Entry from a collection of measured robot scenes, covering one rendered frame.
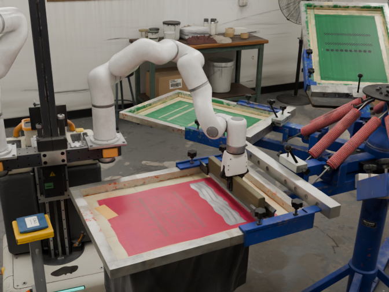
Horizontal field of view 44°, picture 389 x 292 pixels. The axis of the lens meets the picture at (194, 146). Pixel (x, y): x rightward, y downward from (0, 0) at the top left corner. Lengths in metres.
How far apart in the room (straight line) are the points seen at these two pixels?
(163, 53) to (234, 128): 0.39
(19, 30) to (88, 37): 3.70
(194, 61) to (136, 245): 0.70
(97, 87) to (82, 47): 3.58
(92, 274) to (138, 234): 0.98
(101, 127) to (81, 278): 0.97
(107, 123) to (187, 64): 0.45
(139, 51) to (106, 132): 0.39
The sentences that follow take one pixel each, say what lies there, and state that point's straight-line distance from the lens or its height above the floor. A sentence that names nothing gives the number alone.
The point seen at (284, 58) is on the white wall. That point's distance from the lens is 6.76.
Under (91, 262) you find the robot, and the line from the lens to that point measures 2.79.
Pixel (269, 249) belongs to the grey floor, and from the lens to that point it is 3.38.
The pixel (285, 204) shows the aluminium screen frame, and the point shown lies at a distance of 1.94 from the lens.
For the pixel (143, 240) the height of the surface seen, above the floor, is 0.95.
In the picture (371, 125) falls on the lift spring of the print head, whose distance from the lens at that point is 2.21.
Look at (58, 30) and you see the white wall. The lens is 5.45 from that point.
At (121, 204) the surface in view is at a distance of 1.94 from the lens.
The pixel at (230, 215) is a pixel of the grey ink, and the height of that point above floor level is 0.96.
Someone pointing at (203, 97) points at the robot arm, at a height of 1.39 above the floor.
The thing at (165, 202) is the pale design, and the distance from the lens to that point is 1.95.
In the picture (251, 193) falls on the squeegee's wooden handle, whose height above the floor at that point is 1.06.
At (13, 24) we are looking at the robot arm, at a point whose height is 1.65.
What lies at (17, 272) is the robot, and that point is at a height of 0.28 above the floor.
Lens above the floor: 1.93
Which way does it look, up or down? 23 degrees down
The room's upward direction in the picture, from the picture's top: 1 degrees clockwise
